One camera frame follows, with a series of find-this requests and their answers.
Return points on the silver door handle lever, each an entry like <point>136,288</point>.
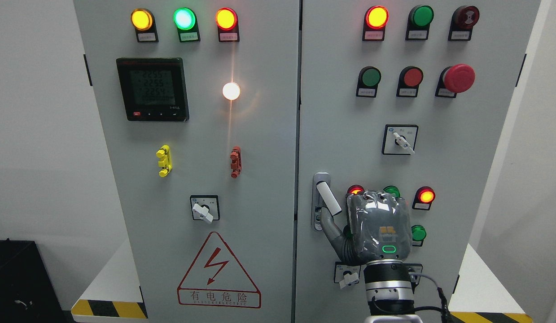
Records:
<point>328,198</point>

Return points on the silver door lock base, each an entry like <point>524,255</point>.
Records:
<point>317,200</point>

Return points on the grey left cabinet door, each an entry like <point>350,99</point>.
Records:
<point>257,208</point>

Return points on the grey cabinet door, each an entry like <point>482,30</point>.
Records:
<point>257,208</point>
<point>402,106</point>

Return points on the grey right cabinet door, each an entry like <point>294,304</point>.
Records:
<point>402,106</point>

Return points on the red terminal clip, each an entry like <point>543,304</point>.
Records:
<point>236,165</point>

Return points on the red lit indicator middle left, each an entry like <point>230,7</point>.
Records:
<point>355,189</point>

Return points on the red lit indicator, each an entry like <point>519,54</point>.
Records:
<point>423,198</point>
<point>375,21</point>
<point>355,189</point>

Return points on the white lit indicator light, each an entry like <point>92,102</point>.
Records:
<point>231,91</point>

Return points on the yellow terminal clip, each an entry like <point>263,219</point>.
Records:
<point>164,162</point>

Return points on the green indicator middle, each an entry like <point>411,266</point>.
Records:
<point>391,189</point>

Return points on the green push button upper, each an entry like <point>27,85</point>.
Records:
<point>368,80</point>

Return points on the red electric hazard warning sticker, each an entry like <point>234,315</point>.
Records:
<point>217,278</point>

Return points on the black digital power meter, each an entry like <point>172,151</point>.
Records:
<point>153,89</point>

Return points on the red lit indicator middle right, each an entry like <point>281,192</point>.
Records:
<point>423,198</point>

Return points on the red orange indicator light left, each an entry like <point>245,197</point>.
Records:
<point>227,23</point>

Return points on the red push button upper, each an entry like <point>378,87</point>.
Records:
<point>408,82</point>

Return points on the green lit indicator light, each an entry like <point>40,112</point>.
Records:
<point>187,26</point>

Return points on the red lit indicator top right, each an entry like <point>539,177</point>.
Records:
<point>375,21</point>

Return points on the yellow indicator light top left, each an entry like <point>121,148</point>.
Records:
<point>143,22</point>

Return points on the red emergency stop mushroom button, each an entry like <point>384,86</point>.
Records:
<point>455,79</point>

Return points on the green indicator top right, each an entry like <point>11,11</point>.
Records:
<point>418,22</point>

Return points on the white cabinet base platform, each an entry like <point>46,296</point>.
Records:
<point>114,296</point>

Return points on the dark red buzzer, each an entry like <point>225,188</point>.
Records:
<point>463,20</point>

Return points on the black box at left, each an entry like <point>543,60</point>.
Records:
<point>26,291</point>

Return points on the white selector switch left door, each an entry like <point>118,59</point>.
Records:
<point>205,208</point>

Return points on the white selector switch upper right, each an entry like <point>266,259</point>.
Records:
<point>399,139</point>

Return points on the white selector switch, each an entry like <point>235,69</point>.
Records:
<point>346,276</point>
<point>399,139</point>

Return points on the white selector switch lower right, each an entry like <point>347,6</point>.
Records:
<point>346,276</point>

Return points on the black key selector switch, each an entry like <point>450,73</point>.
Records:
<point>414,268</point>

